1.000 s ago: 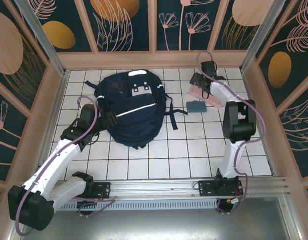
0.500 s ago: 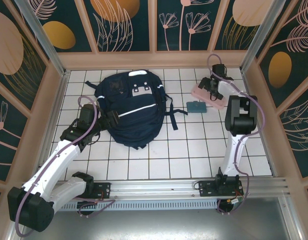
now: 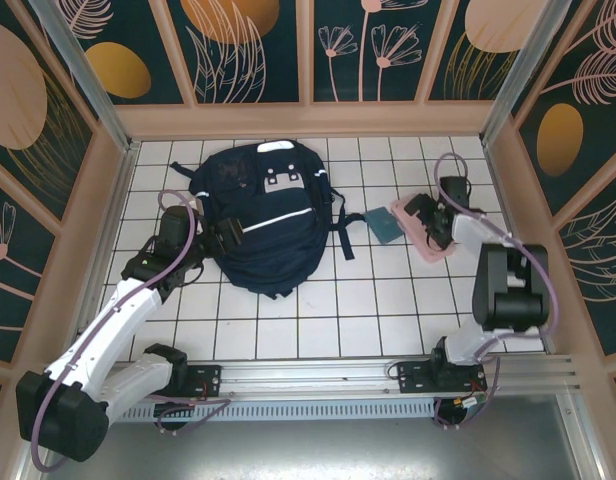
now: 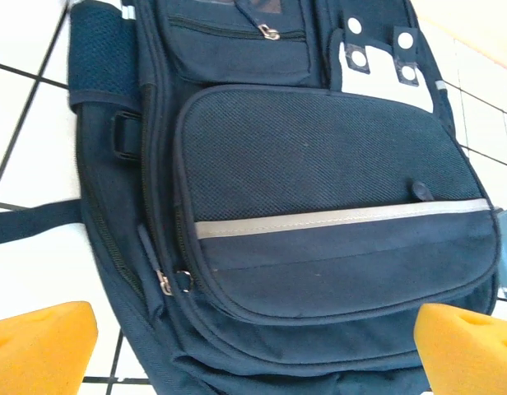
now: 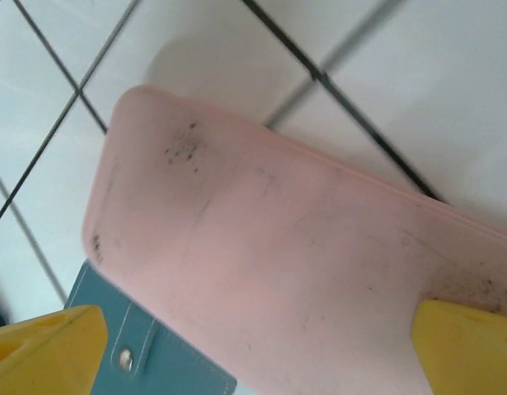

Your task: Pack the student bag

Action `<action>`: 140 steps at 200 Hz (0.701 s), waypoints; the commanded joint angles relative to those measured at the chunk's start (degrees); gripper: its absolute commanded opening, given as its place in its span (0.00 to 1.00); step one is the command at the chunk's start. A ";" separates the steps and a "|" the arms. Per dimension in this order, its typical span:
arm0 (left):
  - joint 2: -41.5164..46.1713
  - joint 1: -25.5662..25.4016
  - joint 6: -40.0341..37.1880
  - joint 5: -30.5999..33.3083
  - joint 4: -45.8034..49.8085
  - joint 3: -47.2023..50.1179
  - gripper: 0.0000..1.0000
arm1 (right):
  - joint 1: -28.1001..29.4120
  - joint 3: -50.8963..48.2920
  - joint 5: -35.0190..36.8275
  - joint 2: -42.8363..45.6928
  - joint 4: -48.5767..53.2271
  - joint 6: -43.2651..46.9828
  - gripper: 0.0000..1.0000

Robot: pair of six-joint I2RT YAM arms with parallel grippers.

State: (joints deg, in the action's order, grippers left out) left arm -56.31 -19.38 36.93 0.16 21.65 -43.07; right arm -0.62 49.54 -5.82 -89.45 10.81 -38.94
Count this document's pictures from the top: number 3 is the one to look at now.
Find pink pencil case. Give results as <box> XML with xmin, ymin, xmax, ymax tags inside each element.
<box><xmin>390</xmin><ymin>197</ymin><xmax>459</xmax><ymax>265</ymax></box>

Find small teal notebook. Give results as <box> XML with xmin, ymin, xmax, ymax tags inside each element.
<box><xmin>362</xmin><ymin>207</ymin><xmax>404</xmax><ymax>246</ymax></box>

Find navy blue student backpack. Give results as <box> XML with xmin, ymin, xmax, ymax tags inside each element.
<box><xmin>168</xmin><ymin>139</ymin><xmax>364</xmax><ymax>301</ymax></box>

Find grey metal base sheet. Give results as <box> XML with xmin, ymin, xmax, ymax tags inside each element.
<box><xmin>17</xmin><ymin>394</ymin><xmax>604</xmax><ymax>480</ymax></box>

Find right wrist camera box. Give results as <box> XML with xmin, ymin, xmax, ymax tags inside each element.
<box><xmin>439</xmin><ymin>175</ymin><xmax>471</xmax><ymax>209</ymax></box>

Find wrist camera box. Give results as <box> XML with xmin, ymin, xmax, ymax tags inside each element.
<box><xmin>439</xmin><ymin>175</ymin><xmax>471</xmax><ymax>209</ymax></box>
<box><xmin>159</xmin><ymin>205</ymin><xmax>192</xmax><ymax>247</ymax></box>

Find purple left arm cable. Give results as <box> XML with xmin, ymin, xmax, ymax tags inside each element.
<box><xmin>30</xmin><ymin>188</ymin><xmax>233</xmax><ymax>474</ymax></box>

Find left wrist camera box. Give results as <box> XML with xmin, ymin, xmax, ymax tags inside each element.
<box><xmin>159</xmin><ymin>205</ymin><xmax>192</xmax><ymax>247</ymax></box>

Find wall panel with pink flowers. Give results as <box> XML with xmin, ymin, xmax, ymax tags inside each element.
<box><xmin>312</xmin><ymin>0</ymin><xmax>425</xmax><ymax>104</ymax></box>

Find wall panel with single flower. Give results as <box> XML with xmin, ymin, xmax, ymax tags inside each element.
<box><xmin>0</xmin><ymin>172</ymin><xmax>59</xmax><ymax>364</ymax></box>

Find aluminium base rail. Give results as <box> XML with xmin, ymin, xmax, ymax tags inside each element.
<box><xmin>77</xmin><ymin>353</ymin><xmax>579</xmax><ymax>401</ymax></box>

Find wall panel orange oval pink feathers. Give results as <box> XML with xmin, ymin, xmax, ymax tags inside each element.
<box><xmin>516</xmin><ymin>0</ymin><xmax>616</xmax><ymax>217</ymax></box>

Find aluminium corner post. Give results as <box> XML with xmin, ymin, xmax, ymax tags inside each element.
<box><xmin>26</xmin><ymin>0</ymin><xmax>142</xmax><ymax>157</ymax></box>
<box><xmin>479</xmin><ymin>0</ymin><xmax>575</xmax><ymax>147</ymax></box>

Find wall panel with pink leaf outlines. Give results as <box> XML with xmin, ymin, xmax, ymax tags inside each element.
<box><xmin>557</xmin><ymin>187</ymin><xmax>616</xmax><ymax>359</ymax></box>

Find wall panel orange circle and leaves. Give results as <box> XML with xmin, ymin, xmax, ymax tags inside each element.
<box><xmin>167</xmin><ymin>0</ymin><xmax>302</xmax><ymax>105</ymax></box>

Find wall panel pink circle gold leaves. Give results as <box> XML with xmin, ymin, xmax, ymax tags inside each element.
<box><xmin>426</xmin><ymin>0</ymin><xmax>544</xmax><ymax>101</ymax></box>

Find grey slotted cable duct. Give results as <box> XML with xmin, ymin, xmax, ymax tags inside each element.
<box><xmin>107</xmin><ymin>399</ymin><xmax>439</xmax><ymax>424</ymax></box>

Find wall panel with orange oval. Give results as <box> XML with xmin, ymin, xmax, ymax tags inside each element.
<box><xmin>47</xmin><ymin>0</ymin><xmax>189</xmax><ymax>106</ymax></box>

